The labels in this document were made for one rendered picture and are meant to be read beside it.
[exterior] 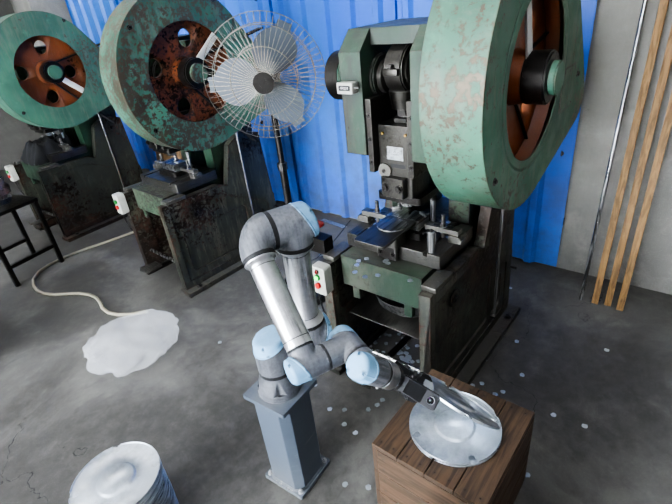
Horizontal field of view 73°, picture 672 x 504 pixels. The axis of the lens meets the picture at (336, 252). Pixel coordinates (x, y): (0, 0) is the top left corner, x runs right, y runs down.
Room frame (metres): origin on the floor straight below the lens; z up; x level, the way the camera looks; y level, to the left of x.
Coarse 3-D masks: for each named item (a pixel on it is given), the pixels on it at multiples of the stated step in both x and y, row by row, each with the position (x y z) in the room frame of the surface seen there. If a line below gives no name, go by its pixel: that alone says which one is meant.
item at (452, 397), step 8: (432, 376) 1.15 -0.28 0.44; (440, 384) 1.11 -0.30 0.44; (440, 392) 1.01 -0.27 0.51; (448, 392) 1.03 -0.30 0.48; (456, 392) 1.10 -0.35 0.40; (440, 400) 0.93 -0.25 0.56; (448, 400) 0.96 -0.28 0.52; (456, 400) 0.98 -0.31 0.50; (464, 400) 1.03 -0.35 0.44; (472, 400) 1.09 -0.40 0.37; (456, 408) 0.90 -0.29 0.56; (464, 408) 0.95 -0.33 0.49; (472, 408) 0.98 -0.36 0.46; (480, 408) 1.04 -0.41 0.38; (472, 416) 0.91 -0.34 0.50; (480, 416) 0.95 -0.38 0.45; (488, 416) 0.99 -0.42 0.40; (480, 424) 0.88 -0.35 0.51; (488, 424) 0.91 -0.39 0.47; (496, 424) 0.94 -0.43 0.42
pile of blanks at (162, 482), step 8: (160, 464) 1.07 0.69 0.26; (160, 472) 1.04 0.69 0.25; (160, 480) 1.02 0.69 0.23; (168, 480) 1.08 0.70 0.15; (152, 488) 0.98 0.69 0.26; (160, 488) 1.01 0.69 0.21; (168, 488) 1.05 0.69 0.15; (152, 496) 0.97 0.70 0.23; (160, 496) 1.00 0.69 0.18; (168, 496) 1.03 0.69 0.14
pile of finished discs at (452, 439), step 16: (480, 400) 1.09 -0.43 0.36; (416, 416) 1.06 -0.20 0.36; (432, 416) 1.05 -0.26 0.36; (448, 416) 1.04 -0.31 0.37; (464, 416) 1.03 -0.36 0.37; (496, 416) 1.02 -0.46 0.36; (416, 432) 1.00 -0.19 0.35; (432, 432) 0.99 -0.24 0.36; (448, 432) 0.98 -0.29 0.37; (464, 432) 0.97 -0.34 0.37; (480, 432) 0.97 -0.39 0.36; (496, 432) 0.96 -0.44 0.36; (432, 448) 0.93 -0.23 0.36; (448, 448) 0.92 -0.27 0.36; (464, 448) 0.92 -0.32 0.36; (480, 448) 0.91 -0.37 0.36; (496, 448) 0.90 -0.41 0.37; (448, 464) 0.87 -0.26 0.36; (464, 464) 0.86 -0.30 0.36
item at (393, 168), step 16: (384, 128) 1.72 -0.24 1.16; (400, 128) 1.67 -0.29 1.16; (384, 144) 1.72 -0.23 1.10; (400, 144) 1.67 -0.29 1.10; (384, 160) 1.72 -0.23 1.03; (400, 160) 1.67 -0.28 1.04; (384, 176) 1.70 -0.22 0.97; (400, 176) 1.68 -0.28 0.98; (384, 192) 1.69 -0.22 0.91; (400, 192) 1.64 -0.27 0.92; (416, 192) 1.66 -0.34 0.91
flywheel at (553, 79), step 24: (552, 0) 1.63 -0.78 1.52; (528, 24) 1.40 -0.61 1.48; (552, 24) 1.67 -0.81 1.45; (528, 48) 1.42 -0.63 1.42; (552, 48) 1.69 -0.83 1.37; (528, 72) 1.39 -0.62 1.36; (552, 72) 1.37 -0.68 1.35; (528, 96) 1.39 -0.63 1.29; (552, 96) 1.43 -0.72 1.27; (528, 120) 1.62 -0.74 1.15; (528, 144) 1.58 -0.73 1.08
